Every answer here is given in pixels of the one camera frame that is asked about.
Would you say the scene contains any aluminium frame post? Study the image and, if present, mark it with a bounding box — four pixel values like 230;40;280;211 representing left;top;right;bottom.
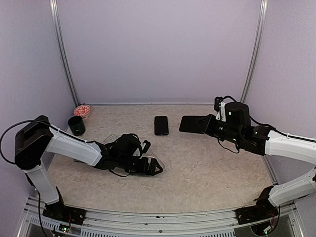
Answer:
240;0;268;103
49;0;80;107

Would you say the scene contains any front aluminium rail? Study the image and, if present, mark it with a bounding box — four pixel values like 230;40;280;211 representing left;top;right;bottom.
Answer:
17;195;304;237

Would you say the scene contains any frosted clear phone case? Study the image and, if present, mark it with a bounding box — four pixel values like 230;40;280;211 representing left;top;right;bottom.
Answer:
104;134;118;144

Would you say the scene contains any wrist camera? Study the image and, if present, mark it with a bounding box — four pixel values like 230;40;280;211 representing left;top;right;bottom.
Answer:
214;96;225;112
141;140;151;154

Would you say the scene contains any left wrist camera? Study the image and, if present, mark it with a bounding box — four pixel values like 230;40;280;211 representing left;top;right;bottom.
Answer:
141;140;151;154

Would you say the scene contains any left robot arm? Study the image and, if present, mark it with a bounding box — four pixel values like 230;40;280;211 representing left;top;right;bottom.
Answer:
14;116;163;220

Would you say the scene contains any black cup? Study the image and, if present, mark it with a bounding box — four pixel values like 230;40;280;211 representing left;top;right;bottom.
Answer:
68;116;85;136

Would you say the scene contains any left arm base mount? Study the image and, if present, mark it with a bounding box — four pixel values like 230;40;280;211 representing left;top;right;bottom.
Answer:
42;206;86;226

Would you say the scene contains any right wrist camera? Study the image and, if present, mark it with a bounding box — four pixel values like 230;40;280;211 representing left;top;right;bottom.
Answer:
214;96;225;112

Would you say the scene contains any clear magsafe phone case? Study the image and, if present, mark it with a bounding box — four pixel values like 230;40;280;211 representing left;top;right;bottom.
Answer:
147;155;165;171

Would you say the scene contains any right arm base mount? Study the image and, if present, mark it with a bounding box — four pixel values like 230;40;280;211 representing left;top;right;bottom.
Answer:
235;205;278;225

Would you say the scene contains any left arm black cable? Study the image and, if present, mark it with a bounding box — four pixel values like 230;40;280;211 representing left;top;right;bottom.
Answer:
0;119;54;237

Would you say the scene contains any black phone with silver edge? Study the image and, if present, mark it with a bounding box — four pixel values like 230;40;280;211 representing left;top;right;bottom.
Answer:
154;116;169;136

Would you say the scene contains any red white patterned bowl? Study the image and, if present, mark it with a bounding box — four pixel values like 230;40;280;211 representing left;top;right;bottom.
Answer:
73;104;91;119

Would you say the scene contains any left aluminium frame post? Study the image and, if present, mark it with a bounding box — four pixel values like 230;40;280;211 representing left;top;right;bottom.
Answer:
49;0;80;107

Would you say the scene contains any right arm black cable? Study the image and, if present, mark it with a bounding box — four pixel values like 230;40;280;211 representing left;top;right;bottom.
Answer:
221;95;316;154

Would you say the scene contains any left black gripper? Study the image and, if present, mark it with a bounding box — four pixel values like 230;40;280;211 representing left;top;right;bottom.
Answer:
117;155;163;176

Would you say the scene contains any right aluminium frame post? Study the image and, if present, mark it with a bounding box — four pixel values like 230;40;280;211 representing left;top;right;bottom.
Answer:
240;0;268;103

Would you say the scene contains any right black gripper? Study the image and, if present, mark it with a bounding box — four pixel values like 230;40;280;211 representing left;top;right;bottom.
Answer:
197;113;242;145

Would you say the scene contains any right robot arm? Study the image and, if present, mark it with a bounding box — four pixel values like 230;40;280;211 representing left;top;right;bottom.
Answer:
197;101;316;219

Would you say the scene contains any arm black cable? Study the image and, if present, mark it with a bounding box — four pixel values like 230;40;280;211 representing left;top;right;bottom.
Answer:
221;95;316;154
0;119;54;237

